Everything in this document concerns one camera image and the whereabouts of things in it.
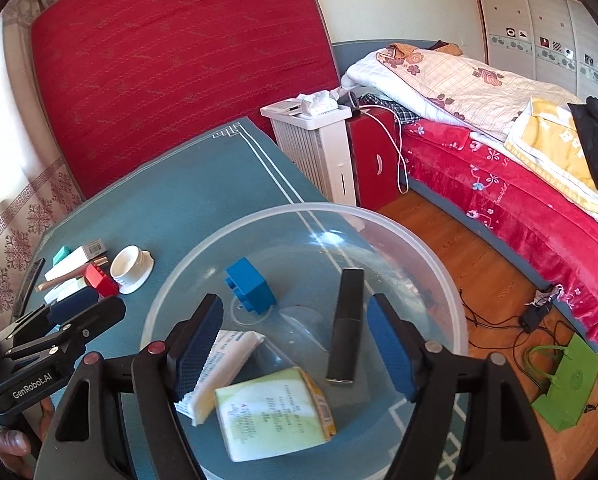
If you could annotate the white remote control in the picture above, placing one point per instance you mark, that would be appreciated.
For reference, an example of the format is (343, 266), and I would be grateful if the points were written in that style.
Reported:
(66, 290)

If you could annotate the blue toy block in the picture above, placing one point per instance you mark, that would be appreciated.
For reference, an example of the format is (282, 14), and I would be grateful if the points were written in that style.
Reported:
(249, 285)

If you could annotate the white ceramic cup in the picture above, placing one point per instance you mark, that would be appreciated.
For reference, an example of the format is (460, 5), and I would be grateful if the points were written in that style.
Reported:
(129, 265)

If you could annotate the yellow blanket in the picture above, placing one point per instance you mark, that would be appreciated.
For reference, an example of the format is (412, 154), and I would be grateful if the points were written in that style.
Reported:
(544, 145)

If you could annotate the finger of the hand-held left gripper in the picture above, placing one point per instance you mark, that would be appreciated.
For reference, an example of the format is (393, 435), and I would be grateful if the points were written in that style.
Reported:
(94, 317)
(74, 306)

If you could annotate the red toy block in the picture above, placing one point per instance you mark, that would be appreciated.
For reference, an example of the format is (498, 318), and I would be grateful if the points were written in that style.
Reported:
(101, 282)

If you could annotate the white tissue packet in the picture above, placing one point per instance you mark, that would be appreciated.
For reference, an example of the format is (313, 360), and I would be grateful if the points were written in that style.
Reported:
(229, 360)

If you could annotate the black phone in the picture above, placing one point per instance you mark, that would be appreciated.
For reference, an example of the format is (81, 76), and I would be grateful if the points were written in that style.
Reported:
(29, 287)

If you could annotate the green and white box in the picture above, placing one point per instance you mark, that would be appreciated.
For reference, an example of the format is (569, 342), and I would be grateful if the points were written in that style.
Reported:
(269, 410)

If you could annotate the teal covered desktop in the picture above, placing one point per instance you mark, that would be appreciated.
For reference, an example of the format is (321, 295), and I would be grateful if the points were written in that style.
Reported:
(179, 200)

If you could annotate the white floral quilt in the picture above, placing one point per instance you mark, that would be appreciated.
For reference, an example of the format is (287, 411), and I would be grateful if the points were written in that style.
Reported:
(454, 85)

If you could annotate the black lipstick tube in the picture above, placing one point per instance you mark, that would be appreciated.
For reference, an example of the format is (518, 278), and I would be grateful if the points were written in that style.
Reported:
(346, 320)

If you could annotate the rose gold cosmetic tube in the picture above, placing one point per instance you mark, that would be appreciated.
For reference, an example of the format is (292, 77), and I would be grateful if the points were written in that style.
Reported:
(102, 260)

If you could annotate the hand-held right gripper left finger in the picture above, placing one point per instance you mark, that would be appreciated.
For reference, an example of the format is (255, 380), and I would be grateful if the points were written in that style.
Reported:
(199, 347)

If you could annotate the red nightstand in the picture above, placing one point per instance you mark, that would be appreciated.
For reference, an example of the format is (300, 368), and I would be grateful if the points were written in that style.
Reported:
(371, 160)

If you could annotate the white and blue box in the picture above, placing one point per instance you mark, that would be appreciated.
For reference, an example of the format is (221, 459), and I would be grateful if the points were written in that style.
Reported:
(74, 262)

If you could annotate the white tissue box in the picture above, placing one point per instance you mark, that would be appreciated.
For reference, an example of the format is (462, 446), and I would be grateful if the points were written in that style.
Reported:
(319, 105)

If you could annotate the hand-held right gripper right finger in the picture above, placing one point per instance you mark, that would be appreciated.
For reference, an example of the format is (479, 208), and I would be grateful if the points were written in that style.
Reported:
(389, 350)

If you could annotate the black power adapter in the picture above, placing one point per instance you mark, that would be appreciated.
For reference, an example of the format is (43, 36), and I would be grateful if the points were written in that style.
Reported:
(535, 317)

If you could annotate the dark plaid cloth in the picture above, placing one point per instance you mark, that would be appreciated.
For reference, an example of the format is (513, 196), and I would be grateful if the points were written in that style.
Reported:
(404, 110)

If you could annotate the teal eraser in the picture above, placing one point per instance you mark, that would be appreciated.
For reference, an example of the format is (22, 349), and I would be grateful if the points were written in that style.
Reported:
(62, 256)

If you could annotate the white wardrobe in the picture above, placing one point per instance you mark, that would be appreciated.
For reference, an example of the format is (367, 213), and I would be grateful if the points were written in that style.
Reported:
(529, 10)

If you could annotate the brown cloth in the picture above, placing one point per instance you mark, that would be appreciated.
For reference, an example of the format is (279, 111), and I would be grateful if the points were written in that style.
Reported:
(449, 49)

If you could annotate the green paper bag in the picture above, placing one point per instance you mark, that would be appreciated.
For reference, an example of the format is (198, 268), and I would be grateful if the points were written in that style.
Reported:
(564, 390)

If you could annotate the white electric heater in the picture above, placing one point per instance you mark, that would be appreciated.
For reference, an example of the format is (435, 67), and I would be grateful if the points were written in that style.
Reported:
(324, 160)

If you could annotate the clear plastic bowl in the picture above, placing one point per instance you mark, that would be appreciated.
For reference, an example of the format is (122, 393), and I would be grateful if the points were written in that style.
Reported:
(304, 240)

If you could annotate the patterned curtain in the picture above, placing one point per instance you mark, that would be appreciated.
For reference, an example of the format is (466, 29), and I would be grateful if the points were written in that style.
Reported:
(29, 210)

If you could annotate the person's left hand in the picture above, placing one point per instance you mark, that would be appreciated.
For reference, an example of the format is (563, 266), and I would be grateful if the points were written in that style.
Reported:
(9, 442)

